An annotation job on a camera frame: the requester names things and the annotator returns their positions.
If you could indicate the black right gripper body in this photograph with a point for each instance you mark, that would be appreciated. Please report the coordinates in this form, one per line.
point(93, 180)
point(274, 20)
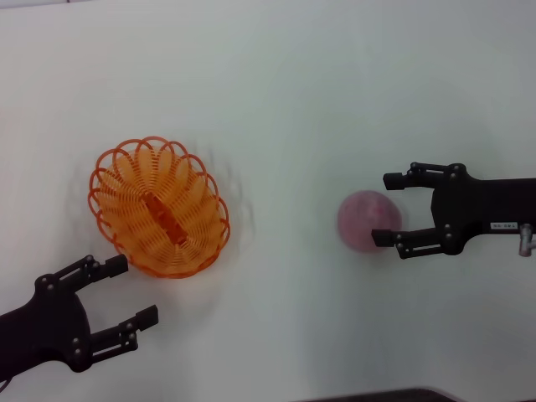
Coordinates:
point(481, 205)

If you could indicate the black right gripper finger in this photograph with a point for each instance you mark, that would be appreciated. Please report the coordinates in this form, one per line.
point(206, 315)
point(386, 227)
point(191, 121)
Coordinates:
point(393, 181)
point(383, 238)

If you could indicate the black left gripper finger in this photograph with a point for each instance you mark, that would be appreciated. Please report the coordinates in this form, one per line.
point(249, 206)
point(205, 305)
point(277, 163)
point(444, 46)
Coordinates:
point(146, 317)
point(115, 266)

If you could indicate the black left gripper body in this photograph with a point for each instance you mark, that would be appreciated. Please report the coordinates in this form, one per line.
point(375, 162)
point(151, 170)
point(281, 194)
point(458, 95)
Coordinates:
point(42, 326)

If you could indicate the pink fuzzy peach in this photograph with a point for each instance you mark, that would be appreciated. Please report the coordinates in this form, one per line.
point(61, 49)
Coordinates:
point(364, 218)

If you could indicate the silver plug on right gripper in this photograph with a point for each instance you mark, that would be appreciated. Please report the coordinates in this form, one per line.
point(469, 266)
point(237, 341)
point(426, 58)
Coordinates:
point(525, 243)

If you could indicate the dark rounded robot torso edge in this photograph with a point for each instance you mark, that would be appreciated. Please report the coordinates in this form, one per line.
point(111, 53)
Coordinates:
point(377, 395)

